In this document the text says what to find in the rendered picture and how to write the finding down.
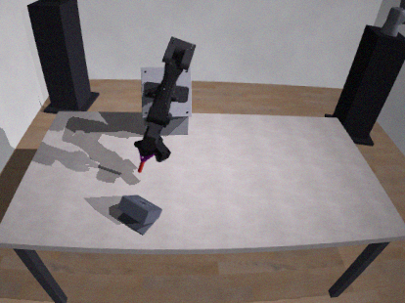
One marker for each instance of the red peg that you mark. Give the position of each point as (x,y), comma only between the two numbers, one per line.
(141,167)

